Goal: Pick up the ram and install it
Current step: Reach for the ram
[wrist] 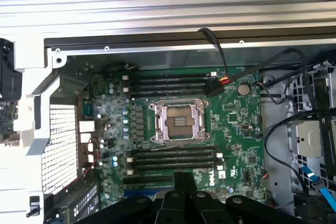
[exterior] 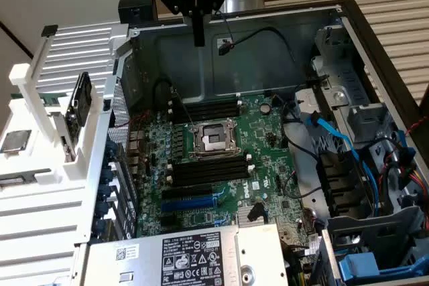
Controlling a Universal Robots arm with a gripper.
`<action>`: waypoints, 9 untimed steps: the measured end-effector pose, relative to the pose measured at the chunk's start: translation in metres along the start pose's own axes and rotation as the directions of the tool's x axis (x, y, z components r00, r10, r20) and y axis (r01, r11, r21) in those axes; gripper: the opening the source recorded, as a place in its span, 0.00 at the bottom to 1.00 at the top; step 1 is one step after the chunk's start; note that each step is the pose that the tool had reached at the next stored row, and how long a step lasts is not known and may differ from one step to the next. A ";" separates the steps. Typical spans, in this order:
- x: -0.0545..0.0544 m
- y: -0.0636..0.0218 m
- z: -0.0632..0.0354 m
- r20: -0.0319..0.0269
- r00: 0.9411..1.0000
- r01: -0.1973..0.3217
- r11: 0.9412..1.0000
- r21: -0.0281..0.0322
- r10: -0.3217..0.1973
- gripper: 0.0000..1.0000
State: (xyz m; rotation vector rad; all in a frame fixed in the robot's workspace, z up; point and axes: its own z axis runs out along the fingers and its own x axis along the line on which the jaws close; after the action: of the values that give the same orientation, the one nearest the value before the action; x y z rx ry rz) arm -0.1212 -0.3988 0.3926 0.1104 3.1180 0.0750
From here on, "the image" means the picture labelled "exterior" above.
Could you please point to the open grey PC case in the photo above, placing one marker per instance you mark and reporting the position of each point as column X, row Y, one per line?
column 187, row 58

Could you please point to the printed cardboard box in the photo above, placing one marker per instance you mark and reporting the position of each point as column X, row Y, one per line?
column 166, row 6

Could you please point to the black box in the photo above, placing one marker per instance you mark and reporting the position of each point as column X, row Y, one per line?
column 134, row 8

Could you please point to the thin metal locking lever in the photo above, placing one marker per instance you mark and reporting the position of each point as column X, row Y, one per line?
column 183, row 107

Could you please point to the round coin battery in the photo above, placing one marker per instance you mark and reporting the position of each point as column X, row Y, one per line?
column 265, row 108

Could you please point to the silver CPU socket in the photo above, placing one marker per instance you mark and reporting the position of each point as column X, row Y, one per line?
column 214, row 138

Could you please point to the green motherboard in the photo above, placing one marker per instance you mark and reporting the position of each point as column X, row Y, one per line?
column 268, row 152

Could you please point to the grey metal disk bay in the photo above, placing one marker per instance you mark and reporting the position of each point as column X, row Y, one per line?
column 338, row 95

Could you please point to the long black expansion slot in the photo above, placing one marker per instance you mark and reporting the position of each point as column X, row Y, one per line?
column 187, row 192

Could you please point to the light blue slot clip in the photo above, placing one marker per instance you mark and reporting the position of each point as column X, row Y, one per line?
column 218, row 199
column 221, row 222

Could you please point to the blue expansion slot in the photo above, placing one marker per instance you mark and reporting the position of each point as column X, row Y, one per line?
column 187, row 204

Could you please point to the white parts rack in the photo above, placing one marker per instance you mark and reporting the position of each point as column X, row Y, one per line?
column 80, row 165

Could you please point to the silver finned heatsink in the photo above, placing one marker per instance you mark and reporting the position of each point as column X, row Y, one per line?
column 243, row 215

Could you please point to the short black expansion slot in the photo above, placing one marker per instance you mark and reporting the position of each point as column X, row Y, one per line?
column 167, row 221

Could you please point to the black plastic shroud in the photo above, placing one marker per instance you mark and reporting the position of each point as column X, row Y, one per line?
column 338, row 179

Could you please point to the silver CPU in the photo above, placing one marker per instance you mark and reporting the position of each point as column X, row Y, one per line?
column 15, row 140

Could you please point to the silver power supply unit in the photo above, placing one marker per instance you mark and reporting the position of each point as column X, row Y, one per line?
column 100, row 266

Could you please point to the grey drive cage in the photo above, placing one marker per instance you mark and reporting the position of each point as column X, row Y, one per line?
column 368, row 229

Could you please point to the blue plastic drive latch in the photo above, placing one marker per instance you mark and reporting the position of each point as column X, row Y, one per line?
column 358, row 264

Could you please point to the graphics card with bracket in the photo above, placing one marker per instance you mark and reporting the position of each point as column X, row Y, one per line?
column 67, row 148

